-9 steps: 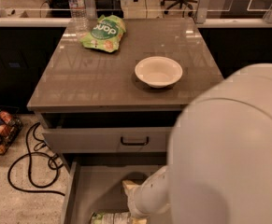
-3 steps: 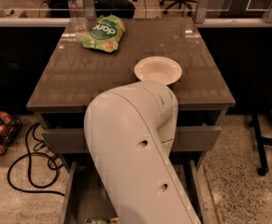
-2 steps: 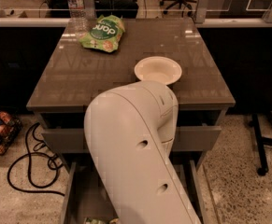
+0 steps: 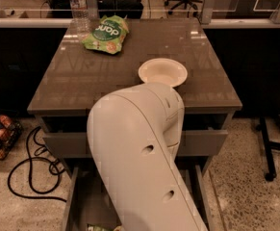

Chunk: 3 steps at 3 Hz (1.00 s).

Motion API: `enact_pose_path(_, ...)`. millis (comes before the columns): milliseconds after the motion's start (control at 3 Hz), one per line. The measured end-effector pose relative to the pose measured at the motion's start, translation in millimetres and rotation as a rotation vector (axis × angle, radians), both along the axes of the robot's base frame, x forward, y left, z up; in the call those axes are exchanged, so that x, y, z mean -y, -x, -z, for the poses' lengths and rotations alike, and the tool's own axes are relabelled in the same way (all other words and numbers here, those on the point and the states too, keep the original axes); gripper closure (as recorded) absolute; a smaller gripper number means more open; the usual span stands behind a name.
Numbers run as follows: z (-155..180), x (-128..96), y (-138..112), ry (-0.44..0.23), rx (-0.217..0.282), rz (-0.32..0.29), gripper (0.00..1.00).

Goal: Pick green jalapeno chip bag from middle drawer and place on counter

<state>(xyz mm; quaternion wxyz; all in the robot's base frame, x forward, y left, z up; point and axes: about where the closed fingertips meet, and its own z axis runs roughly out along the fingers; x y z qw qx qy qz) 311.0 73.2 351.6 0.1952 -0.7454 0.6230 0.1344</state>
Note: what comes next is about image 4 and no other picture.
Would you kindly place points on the green jalapeno chip bag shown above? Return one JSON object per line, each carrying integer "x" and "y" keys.
{"x": 91, "y": 227}

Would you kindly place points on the black stand leg with caster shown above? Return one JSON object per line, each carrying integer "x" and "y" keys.
{"x": 269, "y": 146}

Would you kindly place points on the grey middle drawer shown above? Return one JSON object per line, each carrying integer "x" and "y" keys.
{"x": 89, "y": 203}

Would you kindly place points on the clear plastic water bottle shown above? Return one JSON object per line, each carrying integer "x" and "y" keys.
{"x": 80, "y": 16}

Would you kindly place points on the black wire basket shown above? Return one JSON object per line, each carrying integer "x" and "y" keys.
{"x": 6, "y": 146}

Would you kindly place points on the green snack bag on counter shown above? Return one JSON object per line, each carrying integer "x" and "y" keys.
{"x": 108, "y": 36}

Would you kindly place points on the white bowl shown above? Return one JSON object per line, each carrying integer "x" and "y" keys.
{"x": 162, "y": 70}

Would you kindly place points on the orange item in basket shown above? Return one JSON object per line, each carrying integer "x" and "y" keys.
{"x": 5, "y": 134}

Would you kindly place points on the brown bottle in basket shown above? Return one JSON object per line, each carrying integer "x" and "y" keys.
{"x": 7, "y": 122}

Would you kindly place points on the grey drawer cabinet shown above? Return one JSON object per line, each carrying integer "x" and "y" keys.
{"x": 77, "y": 78}

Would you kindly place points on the grey drawer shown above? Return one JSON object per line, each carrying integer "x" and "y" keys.
{"x": 193, "y": 143}
{"x": 89, "y": 203}

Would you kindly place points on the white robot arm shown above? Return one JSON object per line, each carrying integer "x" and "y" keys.
{"x": 134, "y": 135}

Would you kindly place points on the black office chair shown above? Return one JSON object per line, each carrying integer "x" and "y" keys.
{"x": 192, "y": 3}

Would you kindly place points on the grey top drawer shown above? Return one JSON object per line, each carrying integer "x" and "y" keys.
{"x": 193, "y": 143}

